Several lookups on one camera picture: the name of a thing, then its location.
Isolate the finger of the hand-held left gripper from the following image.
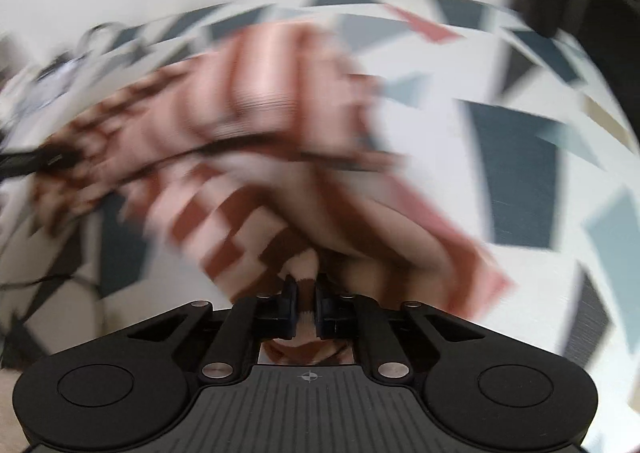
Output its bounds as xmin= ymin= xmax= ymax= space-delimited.
xmin=0 ymin=145 xmax=76 ymax=180

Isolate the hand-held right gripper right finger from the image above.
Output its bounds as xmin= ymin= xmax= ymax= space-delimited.
xmin=315 ymin=274 xmax=502 ymax=382

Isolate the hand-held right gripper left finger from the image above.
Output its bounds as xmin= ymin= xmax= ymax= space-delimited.
xmin=114 ymin=274 xmax=301 ymax=382

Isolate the brown pink striped sweater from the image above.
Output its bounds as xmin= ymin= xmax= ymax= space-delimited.
xmin=30 ymin=25 xmax=516 ymax=364

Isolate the black cabinet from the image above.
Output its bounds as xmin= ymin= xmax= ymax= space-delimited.
xmin=575 ymin=0 xmax=640 ymax=88

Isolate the geometric printed sheet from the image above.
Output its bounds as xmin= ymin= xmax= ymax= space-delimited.
xmin=0 ymin=0 xmax=640 ymax=453

